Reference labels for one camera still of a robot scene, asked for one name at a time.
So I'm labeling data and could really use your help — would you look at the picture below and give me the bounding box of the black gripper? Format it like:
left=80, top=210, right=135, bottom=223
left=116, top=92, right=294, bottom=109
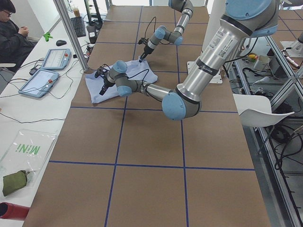
left=99, top=75, right=115, bottom=96
left=139, top=42, right=156, bottom=62

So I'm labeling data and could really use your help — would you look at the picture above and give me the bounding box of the light blue striped shirt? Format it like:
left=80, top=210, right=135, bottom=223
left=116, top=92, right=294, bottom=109
left=85, top=60, right=158, bottom=104

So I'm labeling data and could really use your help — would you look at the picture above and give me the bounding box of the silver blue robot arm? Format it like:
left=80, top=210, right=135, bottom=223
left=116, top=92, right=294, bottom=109
left=138, top=0, right=194, bottom=62
left=100, top=0, right=279, bottom=121

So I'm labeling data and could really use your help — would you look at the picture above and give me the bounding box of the black box device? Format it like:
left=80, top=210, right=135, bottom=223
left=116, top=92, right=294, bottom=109
left=86, top=26, right=98, bottom=44

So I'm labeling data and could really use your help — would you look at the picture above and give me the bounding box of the upper teach pendant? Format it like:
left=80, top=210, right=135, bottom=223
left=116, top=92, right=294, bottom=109
left=41, top=49, right=71, bottom=70

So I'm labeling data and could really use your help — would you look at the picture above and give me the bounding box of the teach pendant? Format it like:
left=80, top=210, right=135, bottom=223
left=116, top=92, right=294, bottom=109
left=41, top=49, right=71, bottom=70
left=18, top=69, right=59, bottom=98

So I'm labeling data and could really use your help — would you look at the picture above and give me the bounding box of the lower teach pendant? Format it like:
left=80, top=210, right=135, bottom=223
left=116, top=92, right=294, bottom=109
left=18, top=69, right=59, bottom=98

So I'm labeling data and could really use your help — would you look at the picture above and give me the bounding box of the black computer mouse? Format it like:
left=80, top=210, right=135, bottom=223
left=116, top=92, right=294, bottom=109
left=56, top=40, right=67, bottom=46

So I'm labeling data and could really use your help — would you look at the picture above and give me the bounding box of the black keyboard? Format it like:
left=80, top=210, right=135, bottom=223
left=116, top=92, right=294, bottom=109
left=70, top=17, right=86, bottom=37

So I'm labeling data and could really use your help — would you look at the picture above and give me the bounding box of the green plastic clamp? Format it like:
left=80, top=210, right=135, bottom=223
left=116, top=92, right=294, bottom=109
left=43, top=32, right=53, bottom=42

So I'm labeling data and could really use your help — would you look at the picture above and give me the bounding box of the iced coffee cup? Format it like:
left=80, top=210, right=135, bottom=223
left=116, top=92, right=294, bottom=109
left=72, top=8, right=80, bottom=17

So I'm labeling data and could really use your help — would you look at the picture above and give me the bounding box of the white paper with green print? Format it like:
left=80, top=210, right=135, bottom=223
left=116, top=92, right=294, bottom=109
left=0, top=129, right=58, bottom=187

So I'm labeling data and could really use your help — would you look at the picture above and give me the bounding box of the seated person in black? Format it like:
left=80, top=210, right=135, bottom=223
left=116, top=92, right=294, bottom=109
left=0, top=0, right=35, bottom=72

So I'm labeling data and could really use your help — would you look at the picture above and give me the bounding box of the white mug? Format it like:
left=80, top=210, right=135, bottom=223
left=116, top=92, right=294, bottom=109
left=253, top=55, right=271, bottom=71

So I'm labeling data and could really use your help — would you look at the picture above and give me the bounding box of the white chair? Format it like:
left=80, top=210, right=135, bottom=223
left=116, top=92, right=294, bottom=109
left=233, top=94, right=294, bottom=127

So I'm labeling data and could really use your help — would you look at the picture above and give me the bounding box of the green cloth bundle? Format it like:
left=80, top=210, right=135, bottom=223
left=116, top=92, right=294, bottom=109
left=2, top=170, right=29, bottom=197

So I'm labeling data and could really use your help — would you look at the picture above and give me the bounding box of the red cylinder bottle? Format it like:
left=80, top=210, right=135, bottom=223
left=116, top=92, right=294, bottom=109
left=0, top=202, right=30, bottom=221

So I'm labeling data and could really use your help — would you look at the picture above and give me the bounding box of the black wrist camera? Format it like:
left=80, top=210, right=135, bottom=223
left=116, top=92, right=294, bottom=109
left=94, top=64, right=110, bottom=78
left=138, top=37, right=149, bottom=45

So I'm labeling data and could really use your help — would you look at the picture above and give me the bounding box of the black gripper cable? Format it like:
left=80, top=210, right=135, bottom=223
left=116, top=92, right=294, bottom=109
left=143, top=16, right=158, bottom=42
left=125, top=69, right=150, bottom=95

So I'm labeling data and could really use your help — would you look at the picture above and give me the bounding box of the aluminium frame post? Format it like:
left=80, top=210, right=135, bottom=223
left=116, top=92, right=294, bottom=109
left=53, top=0, right=89, bottom=72

